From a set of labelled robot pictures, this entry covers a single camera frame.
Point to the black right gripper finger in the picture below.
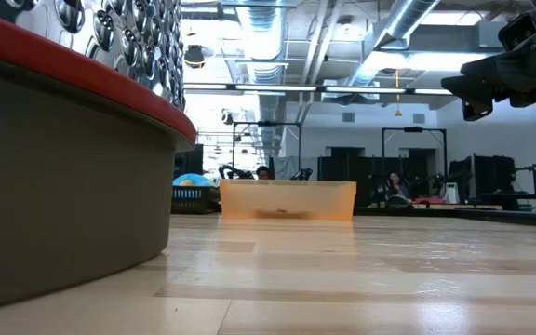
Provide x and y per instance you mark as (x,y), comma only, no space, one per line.
(479,111)
(473,86)

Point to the background black robot arm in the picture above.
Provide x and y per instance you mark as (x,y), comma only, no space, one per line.
(235,173)
(300,174)

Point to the black equipment stand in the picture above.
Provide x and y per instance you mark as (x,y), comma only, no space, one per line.
(491,177)

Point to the small white background object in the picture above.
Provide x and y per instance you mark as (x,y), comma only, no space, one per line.
(451,194)

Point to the overhead LED light bar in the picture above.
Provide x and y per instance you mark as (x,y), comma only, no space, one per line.
(365,89)

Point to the person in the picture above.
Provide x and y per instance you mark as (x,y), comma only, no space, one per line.
(263,173)
(394,182)

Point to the black partition screens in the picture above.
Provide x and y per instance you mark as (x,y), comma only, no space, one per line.
(356,172)

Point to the orange translucent plastic bin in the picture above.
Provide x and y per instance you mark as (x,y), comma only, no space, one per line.
(296,195)

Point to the black hanging dome fixture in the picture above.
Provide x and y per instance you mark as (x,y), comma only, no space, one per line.
(194,56)

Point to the black mesh basket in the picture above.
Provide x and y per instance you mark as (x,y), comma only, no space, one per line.
(193,205)

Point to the silver patterned pouch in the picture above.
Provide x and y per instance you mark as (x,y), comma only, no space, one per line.
(124,37)

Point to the red-rimmed grey basket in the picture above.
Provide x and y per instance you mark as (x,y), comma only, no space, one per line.
(63,186)

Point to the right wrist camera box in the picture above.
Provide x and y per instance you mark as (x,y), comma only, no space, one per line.
(519,32)

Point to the background black rig frame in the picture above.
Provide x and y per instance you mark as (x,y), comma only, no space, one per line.
(268,123)
(413,129)

